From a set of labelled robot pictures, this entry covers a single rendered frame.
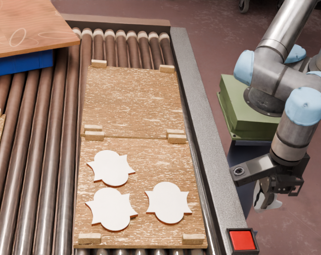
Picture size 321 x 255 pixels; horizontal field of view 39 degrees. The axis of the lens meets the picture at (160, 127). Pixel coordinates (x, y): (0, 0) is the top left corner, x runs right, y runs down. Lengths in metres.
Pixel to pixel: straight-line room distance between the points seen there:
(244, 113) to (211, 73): 2.01
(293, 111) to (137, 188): 0.56
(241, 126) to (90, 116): 0.53
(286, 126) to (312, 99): 0.08
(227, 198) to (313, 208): 1.45
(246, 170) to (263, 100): 0.66
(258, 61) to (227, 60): 2.77
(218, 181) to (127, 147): 0.30
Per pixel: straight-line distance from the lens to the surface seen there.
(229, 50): 3.98
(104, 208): 1.25
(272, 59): 1.07
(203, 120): 1.63
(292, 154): 1.00
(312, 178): 2.96
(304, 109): 0.94
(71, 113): 1.58
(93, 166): 1.35
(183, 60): 1.93
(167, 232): 1.23
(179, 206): 1.28
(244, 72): 1.05
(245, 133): 1.64
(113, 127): 1.50
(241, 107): 1.65
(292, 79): 1.04
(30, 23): 1.86
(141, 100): 1.63
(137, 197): 1.30
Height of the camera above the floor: 1.91
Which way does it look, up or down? 40 degrees down
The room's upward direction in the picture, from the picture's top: 9 degrees clockwise
